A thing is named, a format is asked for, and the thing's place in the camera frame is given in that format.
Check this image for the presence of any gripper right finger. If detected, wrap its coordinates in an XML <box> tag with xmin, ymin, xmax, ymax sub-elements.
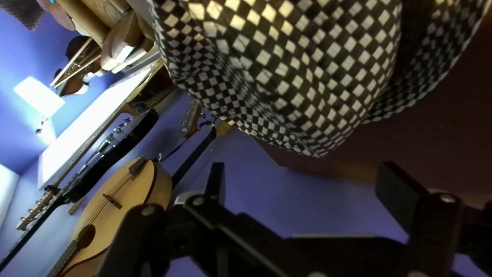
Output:
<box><xmin>375</xmin><ymin>161</ymin><xmax>492</xmax><ymax>277</ymax></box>

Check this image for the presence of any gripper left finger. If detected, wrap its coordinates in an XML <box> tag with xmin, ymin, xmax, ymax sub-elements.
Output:
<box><xmin>96</xmin><ymin>162</ymin><xmax>308</xmax><ymax>277</ymax></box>

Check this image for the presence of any black and white checkered hat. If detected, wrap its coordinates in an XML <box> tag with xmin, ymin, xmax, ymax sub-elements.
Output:
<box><xmin>147</xmin><ymin>0</ymin><xmax>492</xmax><ymax>158</ymax></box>

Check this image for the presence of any tan wooden mandolin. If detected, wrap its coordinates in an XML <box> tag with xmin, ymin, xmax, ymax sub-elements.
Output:
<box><xmin>46</xmin><ymin>157</ymin><xmax>173</xmax><ymax>277</ymax></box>

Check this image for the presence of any black electric guitar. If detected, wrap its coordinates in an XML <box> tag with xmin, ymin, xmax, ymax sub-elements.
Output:
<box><xmin>0</xmin><ymin>108</ymin><xmax>160</xmax><ymax>272</ymax></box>

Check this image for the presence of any tan guitar headstock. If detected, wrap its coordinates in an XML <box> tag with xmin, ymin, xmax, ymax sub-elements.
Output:
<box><xmin>15</xmin><ymin>189</ymin><xmax>55</xmax><ymax>231</ymax></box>
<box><xmin>178</xmin><ymin>98</ymin><xmax>203</xmax><ymax>139</ymax></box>

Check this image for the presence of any white window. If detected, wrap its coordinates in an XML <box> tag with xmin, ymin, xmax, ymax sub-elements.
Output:
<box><xmin>38</xmin><ymin>58</ymin><xmax>166</xmax><ymax>190</ymax></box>

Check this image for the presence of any brown violin with bow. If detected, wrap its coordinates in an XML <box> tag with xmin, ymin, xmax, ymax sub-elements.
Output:
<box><xmin>49</xmin><ymin>35</ymin><xmax>103</xmax><ymax>97</ymax></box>

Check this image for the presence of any pile of wooden instrument parts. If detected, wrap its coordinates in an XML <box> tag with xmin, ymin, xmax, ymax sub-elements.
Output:
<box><xmin>38</xmin><ymin>0</ymin><xmax>162</xmax><ymax>74</ymax></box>

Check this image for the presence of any grey acoustic foam panel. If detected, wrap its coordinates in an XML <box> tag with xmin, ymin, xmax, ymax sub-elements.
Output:
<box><xmin>0</xmin><ymin>0</ymin><xmax>46</xmax><ymax>31</ymax></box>

